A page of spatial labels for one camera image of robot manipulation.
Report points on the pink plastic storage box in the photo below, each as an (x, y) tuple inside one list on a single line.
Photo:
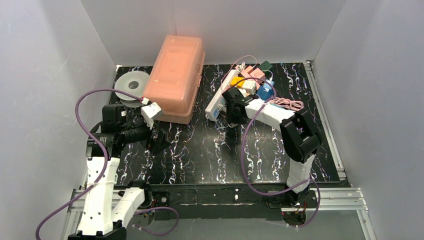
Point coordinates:
[(175, 78)]

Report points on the pink cube socket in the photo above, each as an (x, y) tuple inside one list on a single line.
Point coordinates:
[(257, 73)]

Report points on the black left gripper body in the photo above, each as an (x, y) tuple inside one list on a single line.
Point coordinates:
[(152, 136)]

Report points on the grey filament spool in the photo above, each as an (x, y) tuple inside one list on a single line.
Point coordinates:
[(134, 83)]

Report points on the dark green cube socket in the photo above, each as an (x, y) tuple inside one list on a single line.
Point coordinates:
[(266, 67)]

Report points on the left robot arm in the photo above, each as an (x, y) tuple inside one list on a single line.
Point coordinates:
[(101, 220)]

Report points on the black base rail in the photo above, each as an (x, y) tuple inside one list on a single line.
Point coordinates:
[(225, 201)]

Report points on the yellow cube socket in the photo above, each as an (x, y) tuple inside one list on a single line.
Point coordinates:
[(237, 81)]

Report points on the blue cube socket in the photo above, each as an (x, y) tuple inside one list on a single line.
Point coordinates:
[(265, 91)]

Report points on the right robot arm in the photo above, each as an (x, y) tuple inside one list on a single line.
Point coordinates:
[(300, 135)]

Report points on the white power strip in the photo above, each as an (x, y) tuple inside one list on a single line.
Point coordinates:
[(217, 102)]

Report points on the aluminium frame rail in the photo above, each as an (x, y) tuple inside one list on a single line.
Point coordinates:
[(344, 197)]

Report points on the white cube socket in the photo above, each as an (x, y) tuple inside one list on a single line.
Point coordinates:
[(250, 86)]

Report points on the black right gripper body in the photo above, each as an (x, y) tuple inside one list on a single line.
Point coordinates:
[(228, 98)]

